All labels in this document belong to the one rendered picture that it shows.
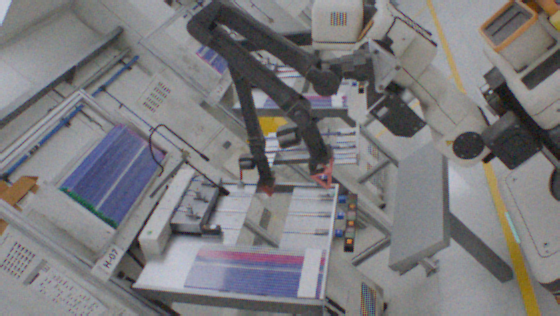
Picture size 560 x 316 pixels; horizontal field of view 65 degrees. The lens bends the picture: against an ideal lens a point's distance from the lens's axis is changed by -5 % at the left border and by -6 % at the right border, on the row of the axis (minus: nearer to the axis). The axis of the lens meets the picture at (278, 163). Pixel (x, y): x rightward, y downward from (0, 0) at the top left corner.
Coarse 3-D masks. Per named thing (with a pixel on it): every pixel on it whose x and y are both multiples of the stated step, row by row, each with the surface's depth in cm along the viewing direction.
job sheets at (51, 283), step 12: (48, 264) 172; (36, 276) 178; (48, 276) 176; (60, 276) 175; (36, 288) 183; (48, 288) 181; (60, 288) 179; (72, 288) 177; (84, 288) 176; (60, 300) 184; (72, 300) 182; (84, 300) 181; (96, 300) 178; (72, 312) 188; (84, 312) 186; (96, 312) 184
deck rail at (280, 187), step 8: (232, 184) 222; (248, 184) 220; (256, 184) 219; (280, 184) 216; (288, 184) 216; (296, 184) 215; (304, 184) 215; (312, 184) 214; (336, 184) 212; (256, 192) 222; (280, 192) 219; (288, 192) 218
